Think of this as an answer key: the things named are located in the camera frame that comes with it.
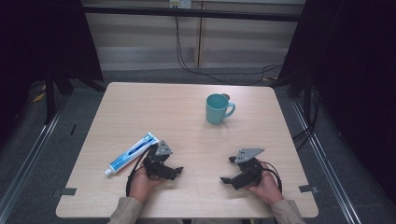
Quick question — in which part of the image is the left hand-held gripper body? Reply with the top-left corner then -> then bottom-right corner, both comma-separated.
143,140 -> 179,182

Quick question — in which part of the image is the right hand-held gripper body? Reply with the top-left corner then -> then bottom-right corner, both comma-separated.
232,147 -> 266,191

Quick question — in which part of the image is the person's left hand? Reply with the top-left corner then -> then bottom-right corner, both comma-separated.
128,166 -> 164,203

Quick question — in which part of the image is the person's right hand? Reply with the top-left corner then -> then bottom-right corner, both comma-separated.
245,161 -> 285,206

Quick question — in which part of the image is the white and blue toothpaste tube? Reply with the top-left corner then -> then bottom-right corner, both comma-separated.
104,132 -> 161,177

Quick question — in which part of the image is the teal cup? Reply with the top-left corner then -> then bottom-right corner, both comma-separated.
205,93 -> 237,126

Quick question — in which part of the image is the grey tape piece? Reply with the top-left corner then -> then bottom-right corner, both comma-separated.
60,187 -> 78,197
298,184 -> 319,194

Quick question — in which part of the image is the black stand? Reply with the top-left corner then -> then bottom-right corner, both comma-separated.
44,65 -> 107,126
270,70 -> 315,126

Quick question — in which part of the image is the black curtain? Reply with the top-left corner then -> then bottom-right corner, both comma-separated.
0,0 -> 105,139
277,0 -> 396,204

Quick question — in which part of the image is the yellow floor scrap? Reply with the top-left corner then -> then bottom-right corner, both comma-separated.
31,91 -> 47,104

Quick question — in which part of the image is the black horizontal bar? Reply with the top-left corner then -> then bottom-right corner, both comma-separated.
81,5 -> 304,23

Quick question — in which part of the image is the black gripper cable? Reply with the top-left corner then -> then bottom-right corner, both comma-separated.
125,151 -> 151,198
262,161 -> 284,194

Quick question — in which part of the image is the bundle of black floor cables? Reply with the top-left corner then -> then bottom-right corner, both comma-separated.
291,86 -> 322,152

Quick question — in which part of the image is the metal floor rail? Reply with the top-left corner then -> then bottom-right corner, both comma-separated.
290,98 -> 362,224
0,92 -> 71,220

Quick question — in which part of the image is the black wall cable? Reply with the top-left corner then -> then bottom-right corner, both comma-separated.
174,15 -> 283,86

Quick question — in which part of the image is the white wall socket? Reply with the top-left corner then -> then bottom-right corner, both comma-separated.
169,0 -> 192,9

